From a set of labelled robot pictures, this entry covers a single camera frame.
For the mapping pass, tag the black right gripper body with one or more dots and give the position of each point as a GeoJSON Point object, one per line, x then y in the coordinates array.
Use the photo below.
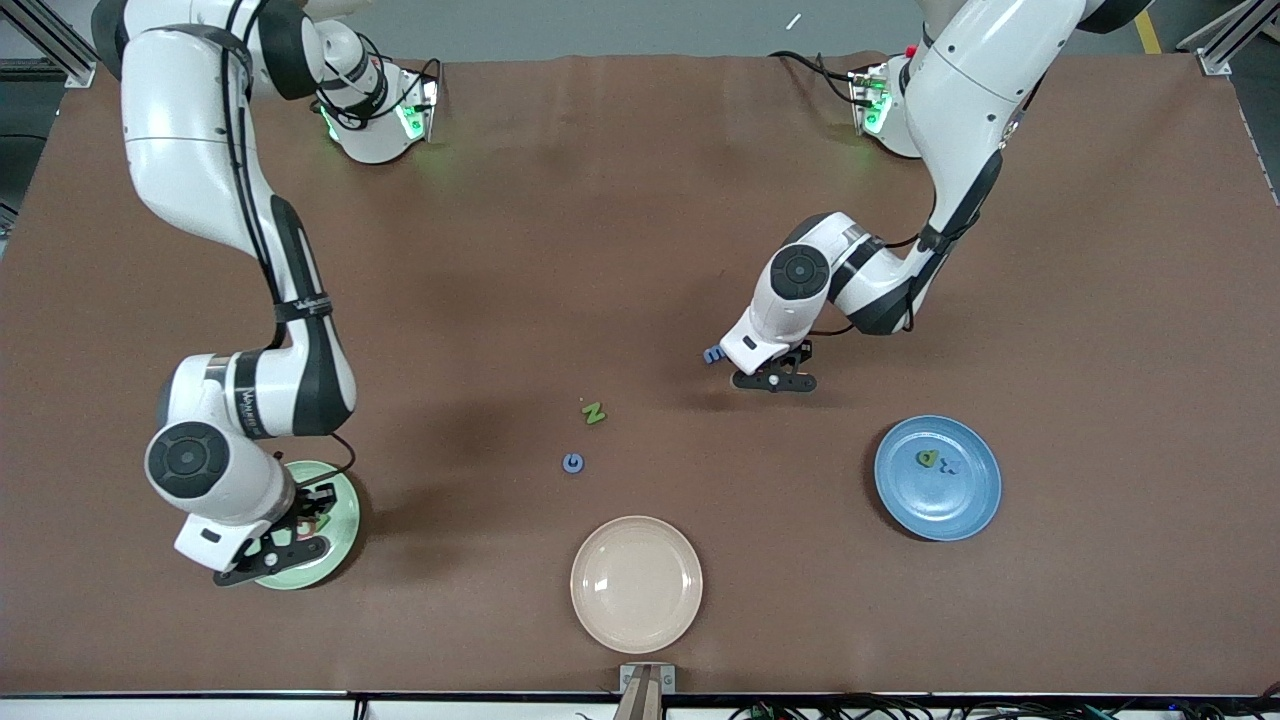
{"type": "Point", "coordinates": [305, 505]}

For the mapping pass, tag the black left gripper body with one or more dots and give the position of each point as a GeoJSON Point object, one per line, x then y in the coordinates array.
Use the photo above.
{"type": "Point", "coordinates": [802, 352]}

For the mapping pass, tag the green foam letter N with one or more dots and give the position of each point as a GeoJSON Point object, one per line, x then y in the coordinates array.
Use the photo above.
{"type": "Point", "coordinates": [594, 412]}

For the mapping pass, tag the blue foam letter G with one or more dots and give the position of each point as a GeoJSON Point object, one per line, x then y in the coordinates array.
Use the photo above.
{"type": "Point", "coordinates": [565, 463]}

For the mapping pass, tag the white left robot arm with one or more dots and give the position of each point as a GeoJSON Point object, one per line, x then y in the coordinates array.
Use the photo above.
{"type": "Point", "coordinates": [980, 80]}

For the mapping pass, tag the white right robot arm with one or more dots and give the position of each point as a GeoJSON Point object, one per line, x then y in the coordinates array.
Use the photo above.
{"type": "Point", "coordinates": [200, 120]}

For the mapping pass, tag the light green plate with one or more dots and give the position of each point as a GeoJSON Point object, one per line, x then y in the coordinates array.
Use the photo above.
{"type": "Point", "coordinates": [345, 530]}

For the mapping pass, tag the brown table mat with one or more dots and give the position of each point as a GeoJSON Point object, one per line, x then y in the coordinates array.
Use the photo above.
{"type": "Point", "coordinates": [640, 250]}

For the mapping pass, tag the blue plate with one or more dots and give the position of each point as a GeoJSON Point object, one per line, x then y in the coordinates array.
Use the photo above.
{"type": "Point", "coordinates": [937, 500]}

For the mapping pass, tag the beige plate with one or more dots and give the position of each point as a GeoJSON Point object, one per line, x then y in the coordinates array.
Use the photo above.
{"type": "Point", "coordinates": [636, 585]}

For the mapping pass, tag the yellow floor tape strip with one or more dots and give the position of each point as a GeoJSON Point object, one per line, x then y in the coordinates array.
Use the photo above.
{"type": "Point", "coordinates": [1148, 32]}

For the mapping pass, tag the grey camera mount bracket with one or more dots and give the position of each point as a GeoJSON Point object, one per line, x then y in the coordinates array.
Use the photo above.
{"type": "Point", "coordinates": [647, 685]}

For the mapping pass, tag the aluminium frame extrusion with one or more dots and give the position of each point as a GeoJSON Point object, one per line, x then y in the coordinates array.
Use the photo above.
{"type": "Point", "coordinates": [1230, 35]}
{"type": "Point", "coordinates": [60, 50]}

